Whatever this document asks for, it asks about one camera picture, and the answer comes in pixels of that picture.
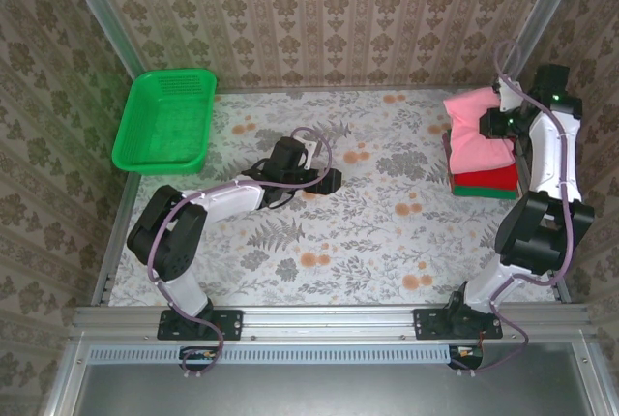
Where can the pink t-shirt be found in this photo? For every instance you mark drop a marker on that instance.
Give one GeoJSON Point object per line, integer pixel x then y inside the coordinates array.
{"type": "Point", "coordinates": [469, 145]}

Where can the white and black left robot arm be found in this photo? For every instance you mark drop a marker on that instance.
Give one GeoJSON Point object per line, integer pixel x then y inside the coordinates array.
{"type": "Point", "coordinates": [227, 200]}

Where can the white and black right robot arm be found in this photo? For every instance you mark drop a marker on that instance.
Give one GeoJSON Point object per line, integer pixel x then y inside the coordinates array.
{"type": "Point", "coordinates": [551, 159]}

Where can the floral table cover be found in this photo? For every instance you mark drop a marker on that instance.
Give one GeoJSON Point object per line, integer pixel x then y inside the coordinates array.
{"type": "Point", "coordinates": [338, 251]}

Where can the red folded t-shirt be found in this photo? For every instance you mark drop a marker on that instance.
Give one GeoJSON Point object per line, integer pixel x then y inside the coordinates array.
{"type": "Point", "coordinates": [483, 177]}

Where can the green folded t-shirt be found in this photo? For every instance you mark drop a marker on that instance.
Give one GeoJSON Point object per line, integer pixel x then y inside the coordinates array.
{"type": "Point", "coordinates": [483, 192]}

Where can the green plastic basket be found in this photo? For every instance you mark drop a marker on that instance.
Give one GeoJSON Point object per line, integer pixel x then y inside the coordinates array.
{"type": "Point", "coordinates": [159, 121]}

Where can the grey metal panel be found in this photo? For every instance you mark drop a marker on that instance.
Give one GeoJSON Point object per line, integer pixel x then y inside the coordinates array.
{"type": "Point", "coordinates": [314, 387]}

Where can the aluminium frame post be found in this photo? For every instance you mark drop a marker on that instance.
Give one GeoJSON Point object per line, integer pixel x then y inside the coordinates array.
{"type": "Point", "coordinates": [97, 5]}
{"type": "Point", "coordinates": [541, 19]}

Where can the aluminium mounting rail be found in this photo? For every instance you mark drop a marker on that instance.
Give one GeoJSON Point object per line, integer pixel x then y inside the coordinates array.
{"type": "Point", "coordinates": [329, 321]}

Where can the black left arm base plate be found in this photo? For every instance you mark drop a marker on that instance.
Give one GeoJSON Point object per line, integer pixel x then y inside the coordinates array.
{"type": "Point", "coordinates": [227, 324]}

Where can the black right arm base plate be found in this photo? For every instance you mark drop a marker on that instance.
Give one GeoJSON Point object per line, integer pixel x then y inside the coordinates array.
{"type": "Point", "coordinates": [428, 324]}

